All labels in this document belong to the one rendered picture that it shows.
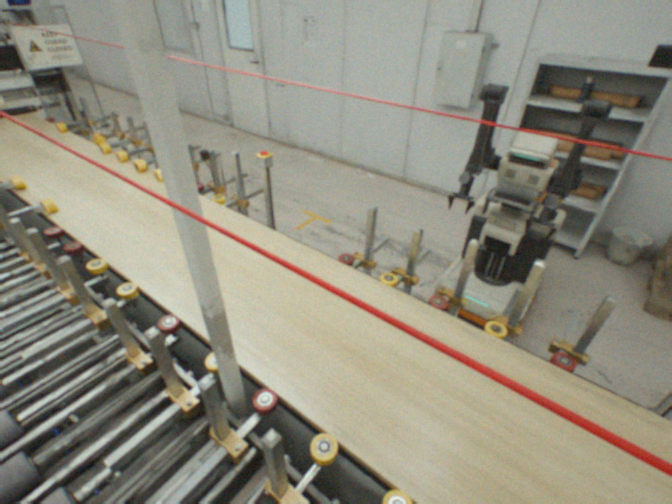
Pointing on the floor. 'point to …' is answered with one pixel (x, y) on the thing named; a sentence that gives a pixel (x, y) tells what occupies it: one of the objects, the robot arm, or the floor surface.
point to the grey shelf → (558, 120)
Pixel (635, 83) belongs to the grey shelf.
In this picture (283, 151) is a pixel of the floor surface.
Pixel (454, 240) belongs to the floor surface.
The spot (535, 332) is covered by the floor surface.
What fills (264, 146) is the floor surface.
